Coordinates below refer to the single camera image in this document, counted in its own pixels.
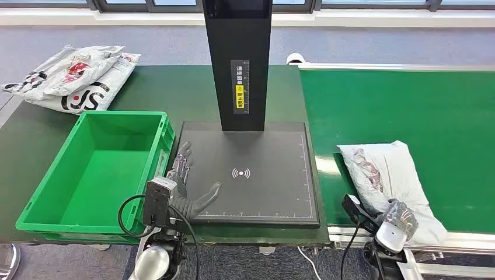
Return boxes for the white floor cable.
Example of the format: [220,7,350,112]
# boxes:
[297,246,322,280]

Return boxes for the black scanner column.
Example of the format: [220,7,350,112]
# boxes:
[201,0,273,132]

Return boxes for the white parcel bag red print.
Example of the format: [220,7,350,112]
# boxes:
[1,45,126,97]

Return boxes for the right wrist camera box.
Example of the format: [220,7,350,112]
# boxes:
[341,194,380,233]

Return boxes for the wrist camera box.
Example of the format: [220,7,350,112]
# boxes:
[341,194,380,233]
[143,176,177,228]

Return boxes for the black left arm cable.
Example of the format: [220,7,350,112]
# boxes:
[117,194,200,280]

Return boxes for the shiny grey curved object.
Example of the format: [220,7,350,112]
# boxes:
[0,243,21,280]

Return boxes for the white parcel bag black letters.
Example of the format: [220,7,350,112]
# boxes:
[23,52,141,116]

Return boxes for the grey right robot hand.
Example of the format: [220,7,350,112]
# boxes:
[381,198,420,237]

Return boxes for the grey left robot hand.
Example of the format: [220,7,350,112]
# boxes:
[167,141,224,223]

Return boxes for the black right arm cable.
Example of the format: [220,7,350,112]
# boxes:
[340,222,360,280]

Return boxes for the black scanner base plate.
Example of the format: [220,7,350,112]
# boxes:
[182,121,321,229]

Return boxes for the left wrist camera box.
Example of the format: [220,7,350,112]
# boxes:
[143,176,177,228]

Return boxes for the green conveyor belt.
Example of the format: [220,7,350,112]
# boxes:
[299,68,495,235]

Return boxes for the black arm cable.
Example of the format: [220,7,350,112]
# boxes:
[117,194,200,280]
[340,222,360,280]

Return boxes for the grey parcel bag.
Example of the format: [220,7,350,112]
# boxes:
[337,141,448,246]

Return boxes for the green plastic crate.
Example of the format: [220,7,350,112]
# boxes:
[15,111,176,245]

